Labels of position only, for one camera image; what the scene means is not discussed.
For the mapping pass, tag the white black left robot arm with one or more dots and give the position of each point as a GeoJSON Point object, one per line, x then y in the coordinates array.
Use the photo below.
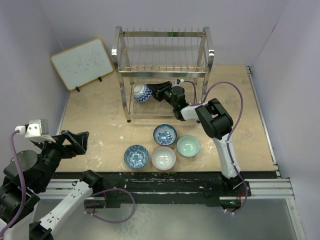
{"type": "Point", "coordinates": [29, 174]}

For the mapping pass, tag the small whiteboard yellow frame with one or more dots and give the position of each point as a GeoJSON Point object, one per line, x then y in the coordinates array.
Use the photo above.
{"type": "Point", "coordinates": [82, 64]}

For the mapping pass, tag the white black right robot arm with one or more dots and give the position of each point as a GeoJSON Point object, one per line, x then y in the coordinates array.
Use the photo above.
{"type": "Point", "coordinates": [216, 122]}

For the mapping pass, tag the white red rimmed bowl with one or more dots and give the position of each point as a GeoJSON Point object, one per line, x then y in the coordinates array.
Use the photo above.
{"type": "Point", "coordinates": [163, 158]}

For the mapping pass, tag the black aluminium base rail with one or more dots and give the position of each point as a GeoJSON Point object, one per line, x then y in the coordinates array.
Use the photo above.
{"type": "Point", "coordinates": [191, 188]}

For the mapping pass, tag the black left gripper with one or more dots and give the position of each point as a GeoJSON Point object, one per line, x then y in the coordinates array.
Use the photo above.
{"type": "Point", "coordinates": [78, 143]}

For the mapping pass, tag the red zigzag patterned bowl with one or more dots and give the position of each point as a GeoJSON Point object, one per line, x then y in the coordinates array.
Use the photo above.
{"type": "Point", "coordinates": [142, 93]}

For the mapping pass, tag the blue floral bowl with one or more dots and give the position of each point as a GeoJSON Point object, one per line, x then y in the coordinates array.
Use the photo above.
{"type": "Point", "coordinates": [165, 134]}

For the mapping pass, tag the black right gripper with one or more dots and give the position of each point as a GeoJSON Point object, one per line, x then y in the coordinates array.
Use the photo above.
{"type": "Point", "coordinates": [159, 90]}

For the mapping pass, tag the light green celadon bowl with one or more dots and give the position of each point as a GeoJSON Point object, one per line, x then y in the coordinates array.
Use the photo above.
{"type": "Point", "coordinates": [188, 146]}

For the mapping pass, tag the blue patterned bowl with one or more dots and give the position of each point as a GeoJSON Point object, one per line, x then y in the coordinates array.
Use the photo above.
{"type": "Point", "coordinates": [136, 156]}

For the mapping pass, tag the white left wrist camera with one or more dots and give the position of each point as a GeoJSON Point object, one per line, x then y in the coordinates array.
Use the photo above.
{"type": "Point", "coordinates": [36, 131]}

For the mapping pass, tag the stainless steel dish rack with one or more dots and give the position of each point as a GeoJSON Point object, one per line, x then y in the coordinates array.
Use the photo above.
{"type": "Point", "coordinates": [156, 56]}

